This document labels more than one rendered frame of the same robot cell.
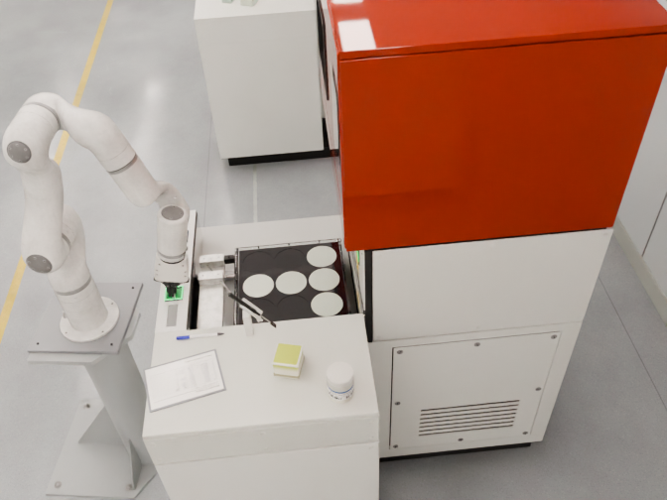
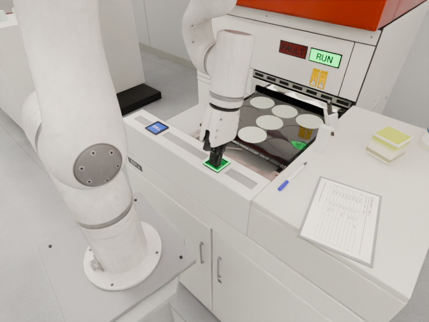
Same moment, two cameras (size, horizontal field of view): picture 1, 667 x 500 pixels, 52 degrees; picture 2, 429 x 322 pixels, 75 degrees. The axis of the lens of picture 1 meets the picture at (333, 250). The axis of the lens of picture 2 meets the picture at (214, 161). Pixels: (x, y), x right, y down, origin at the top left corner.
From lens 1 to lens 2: 1.73 m
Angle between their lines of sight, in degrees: 33
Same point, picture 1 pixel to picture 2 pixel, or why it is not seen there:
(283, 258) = (241, 114)
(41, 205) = (80, 29)
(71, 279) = (121, 191)
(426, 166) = not seen: outside the picture
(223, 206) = not seen: hidden behind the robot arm
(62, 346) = (122, 303)
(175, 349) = (291, 199)
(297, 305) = (294, 130)
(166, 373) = (321, 222)
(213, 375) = (355, 193)
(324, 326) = (350, 122)
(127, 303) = (147, 214)
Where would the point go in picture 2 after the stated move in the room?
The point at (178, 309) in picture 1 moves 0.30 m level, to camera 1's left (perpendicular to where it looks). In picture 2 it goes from (238, 171) to (143, 238)
